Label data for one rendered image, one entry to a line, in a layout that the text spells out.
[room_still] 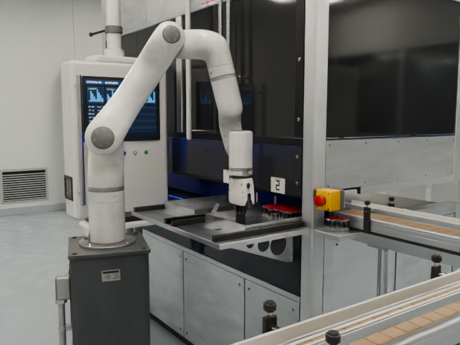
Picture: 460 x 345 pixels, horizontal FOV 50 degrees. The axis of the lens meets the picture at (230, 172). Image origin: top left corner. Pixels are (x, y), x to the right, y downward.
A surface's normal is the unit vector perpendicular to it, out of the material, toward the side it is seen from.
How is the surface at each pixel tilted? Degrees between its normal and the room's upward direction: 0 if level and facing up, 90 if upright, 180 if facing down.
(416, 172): 90
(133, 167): 90
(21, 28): 90
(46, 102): 90
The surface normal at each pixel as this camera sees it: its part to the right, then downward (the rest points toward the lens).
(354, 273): 0.58, 0.09
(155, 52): -0.23, 0.61
